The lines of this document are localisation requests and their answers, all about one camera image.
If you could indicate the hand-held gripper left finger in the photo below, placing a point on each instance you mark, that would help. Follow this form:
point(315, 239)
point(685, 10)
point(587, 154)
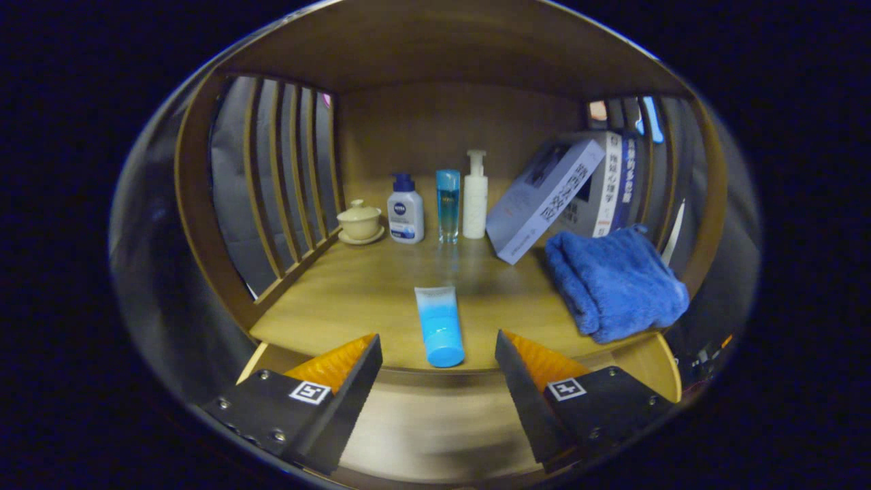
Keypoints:
point(346, 407)

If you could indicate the blue squeeze tube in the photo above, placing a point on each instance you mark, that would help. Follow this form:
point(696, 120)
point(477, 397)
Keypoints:
point(439, 327)

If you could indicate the lavender leaning book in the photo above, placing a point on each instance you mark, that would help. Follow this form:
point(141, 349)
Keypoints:
point(537, 204)

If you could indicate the wooden countertop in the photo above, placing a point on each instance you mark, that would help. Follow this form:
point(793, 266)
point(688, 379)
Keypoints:
point(354, 292)

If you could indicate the white pump bottle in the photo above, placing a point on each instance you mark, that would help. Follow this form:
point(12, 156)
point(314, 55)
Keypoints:
point(475, 201)

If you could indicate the teal clear bottle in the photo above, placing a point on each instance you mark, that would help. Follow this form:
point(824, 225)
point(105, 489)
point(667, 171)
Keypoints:
point(448, 204)

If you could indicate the beige lidded teacup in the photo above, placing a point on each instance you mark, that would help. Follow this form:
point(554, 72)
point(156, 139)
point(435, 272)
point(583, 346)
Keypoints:
point(359, 221)

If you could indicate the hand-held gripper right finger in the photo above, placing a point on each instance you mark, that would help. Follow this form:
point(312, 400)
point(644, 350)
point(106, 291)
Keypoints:
point(525, 400)

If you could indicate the blue folded towel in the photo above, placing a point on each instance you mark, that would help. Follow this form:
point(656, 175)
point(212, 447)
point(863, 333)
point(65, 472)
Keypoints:
point(612, 286)

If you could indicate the dark blue spine book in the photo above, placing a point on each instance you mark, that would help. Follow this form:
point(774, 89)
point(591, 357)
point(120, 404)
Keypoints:
point(625, 184)

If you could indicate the white spine book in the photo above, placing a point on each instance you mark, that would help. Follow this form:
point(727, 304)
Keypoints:
point(602, 197)

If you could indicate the black device with orange tip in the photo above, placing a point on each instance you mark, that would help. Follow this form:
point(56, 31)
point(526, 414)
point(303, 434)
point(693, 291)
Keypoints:
point(704, 357)

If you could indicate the white bottle with blue cap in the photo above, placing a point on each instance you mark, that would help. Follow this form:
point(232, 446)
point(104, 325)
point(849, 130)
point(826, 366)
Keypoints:
point(405, 214)

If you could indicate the wooden cabinet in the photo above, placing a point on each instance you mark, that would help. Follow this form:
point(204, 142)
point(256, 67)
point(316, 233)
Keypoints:
point(442, 122)

